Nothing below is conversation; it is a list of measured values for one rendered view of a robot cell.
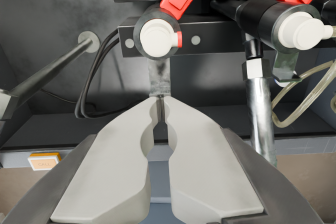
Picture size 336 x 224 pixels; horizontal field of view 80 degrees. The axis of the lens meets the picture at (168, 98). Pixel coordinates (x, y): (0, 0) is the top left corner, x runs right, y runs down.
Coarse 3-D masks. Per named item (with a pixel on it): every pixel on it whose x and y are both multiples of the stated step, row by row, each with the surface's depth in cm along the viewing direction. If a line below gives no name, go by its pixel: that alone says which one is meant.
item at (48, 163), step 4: (56, 152) 36; (32, 160) 35; (36, 160) 35; (40, 160) 35; (44, 160) 35; (48, 160) 35; (52, 160) 35; (32, 164) 36; (36, 164) 36; (40, 164) 36; (44, 164) 36; (48, 164) 36; (52, 164) 36; (36, 168) 36
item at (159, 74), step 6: (150, 60) 13; (156, 60) 13; (162, 60) 13; (168, 60) 13; (150, 66) 13; (156, 66) 13; (162, 66) 13; (168, 66) 13; (150, 72) 13; (156, 72) 13; (162, 72) 13; (168, 72) 13; (150, 78) 13; (156, 78) 13; (162, 78) 13; (168, 78) 13; (150, 84) 13; (156, 84) 13; (162, 84) 13; (168, 84) 13
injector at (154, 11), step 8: (160, 0) 26; (152, 8) 12; (160, 8) 12; (144, 16) 11; (152, 16) 11; (160, 16) 11; (168, 16) 11; (136, 24) 11; (176, 24) 11; (136, 32) 11; (176, 32) 12; (136, 40) 12; (176, 48) 12; (152, 56) 12; (160, 56) 12; (168, 56) 12
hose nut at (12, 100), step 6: (0, 90) 13; (6, 90) 13; (0, 96) 12; (6, 96) 12; (12, 96) 13; (0, 102) 12; (6, 102) 12; (12, 102) 13; (0, 108) 12; (6, 108) 12; (12, 108) 13; (0, 114) 12; (6, 114) 13
